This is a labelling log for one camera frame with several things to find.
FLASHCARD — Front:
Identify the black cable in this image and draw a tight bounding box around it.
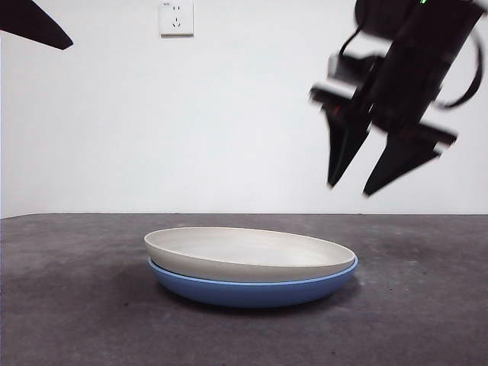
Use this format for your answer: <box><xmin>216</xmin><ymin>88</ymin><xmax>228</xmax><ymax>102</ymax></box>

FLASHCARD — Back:
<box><xmin>438</xmin><ymin>28</ymin><xmax>483</xmax><ymax>108</ymax></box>
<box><xmin>338</xmin><ymin>24</ymin><xmax>367</xmax><ymax>59</ymax></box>

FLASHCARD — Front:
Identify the white wall socket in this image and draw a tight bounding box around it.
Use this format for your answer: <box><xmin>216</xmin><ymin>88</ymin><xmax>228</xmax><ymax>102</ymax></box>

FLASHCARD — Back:
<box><xmin>159</xmin><ymin>0</ymin><xmax>194</xmax><ymax>38</ymax></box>

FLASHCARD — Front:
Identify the white round plate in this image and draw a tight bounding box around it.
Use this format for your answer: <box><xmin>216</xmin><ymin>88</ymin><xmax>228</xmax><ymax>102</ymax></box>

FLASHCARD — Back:
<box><xmin>143</xmin><ymin>226</ymin><xmax>355</xmax><ymax>284</ymax></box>

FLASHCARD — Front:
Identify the blue round plate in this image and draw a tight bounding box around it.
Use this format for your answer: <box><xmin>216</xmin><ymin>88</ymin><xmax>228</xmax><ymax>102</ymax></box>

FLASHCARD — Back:
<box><xmin>147</xmin><ymin>257</ymin><xmax>359</xmax><ymax>309</ymax></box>

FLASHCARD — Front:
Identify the pale grey right wrist camera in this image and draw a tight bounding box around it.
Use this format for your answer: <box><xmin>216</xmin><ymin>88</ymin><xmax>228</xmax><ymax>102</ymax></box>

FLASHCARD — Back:
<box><xmin>327</xmin><ymin>54</ymin><xmax>384</xmax><ymax>88</ymax></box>

